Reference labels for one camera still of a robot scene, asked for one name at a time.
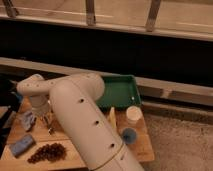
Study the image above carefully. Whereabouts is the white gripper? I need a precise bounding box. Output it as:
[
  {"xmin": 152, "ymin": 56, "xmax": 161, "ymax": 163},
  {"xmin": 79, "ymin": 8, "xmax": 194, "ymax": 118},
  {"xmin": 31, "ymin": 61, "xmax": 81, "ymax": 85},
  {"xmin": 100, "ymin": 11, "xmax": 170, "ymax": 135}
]
[{"xmin": 30, "ymin": 96, "xmax": 55, "ymax": 128}]

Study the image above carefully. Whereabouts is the metal fork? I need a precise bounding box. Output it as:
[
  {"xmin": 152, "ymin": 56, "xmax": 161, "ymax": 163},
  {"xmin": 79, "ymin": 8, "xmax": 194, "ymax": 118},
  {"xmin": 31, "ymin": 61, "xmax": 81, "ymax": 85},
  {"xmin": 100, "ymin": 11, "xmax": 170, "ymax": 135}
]
[{"xmin": 44, "ymin": 116, "xmax": 54, "ymax": 135}]

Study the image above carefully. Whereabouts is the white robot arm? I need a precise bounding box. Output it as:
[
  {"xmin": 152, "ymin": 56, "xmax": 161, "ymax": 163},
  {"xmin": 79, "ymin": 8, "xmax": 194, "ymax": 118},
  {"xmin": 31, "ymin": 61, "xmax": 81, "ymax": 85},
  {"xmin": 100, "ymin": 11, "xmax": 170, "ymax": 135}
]
[{"xmin": 17, "ymin": 73, "xmax": 144, "ymax": 171}]

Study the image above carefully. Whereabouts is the grey crumpled cloth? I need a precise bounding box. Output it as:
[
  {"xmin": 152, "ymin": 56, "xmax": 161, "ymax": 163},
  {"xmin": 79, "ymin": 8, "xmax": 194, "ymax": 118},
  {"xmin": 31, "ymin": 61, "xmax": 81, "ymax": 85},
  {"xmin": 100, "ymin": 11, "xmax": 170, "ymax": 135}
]
[{"xmin": 19, "ymin": 111, "xmax": 36, "ymax": 132}]

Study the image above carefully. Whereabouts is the bunch of dark grapes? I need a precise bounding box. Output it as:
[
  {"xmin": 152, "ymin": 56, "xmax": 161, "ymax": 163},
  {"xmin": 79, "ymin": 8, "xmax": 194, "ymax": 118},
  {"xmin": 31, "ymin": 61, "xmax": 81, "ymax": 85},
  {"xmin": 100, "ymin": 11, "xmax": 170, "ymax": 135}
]
[{"xmin": 27, "ymin": 143, "xmax": 66, "ymax": 164}]

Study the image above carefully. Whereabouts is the blue sponge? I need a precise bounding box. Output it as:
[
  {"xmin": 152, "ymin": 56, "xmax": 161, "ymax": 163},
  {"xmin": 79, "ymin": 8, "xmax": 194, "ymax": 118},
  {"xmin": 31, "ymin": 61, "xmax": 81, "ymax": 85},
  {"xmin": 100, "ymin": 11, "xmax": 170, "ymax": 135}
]
[{"xmin": 9, "ymin": 134, "xmax": 35, "ymax": 157}]

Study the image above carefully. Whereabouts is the green plastic tray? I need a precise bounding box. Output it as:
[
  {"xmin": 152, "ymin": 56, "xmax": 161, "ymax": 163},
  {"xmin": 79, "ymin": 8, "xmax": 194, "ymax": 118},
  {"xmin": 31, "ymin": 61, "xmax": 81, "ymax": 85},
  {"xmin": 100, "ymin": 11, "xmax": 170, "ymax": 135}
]
[{"xmin": 97, "ymin": 75, "xmax": 141, "ymax": 109}]

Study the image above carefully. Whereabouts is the blue plastic cup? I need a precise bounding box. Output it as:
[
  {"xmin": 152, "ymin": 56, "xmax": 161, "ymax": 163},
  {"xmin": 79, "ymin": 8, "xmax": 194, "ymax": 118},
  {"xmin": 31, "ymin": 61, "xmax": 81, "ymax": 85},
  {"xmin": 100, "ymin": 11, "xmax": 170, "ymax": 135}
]
[{"xmin": 121, "ymin": 128, "xmax": 137, "ymax": 144}]

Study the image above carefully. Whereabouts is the white plastic cup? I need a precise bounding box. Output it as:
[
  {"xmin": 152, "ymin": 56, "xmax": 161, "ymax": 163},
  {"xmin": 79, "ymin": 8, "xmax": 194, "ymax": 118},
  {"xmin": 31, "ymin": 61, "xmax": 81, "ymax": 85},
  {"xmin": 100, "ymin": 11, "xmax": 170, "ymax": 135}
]
[{"xmin": 126, "ymin": 106, "xmax": 142, "ymax": 125}]

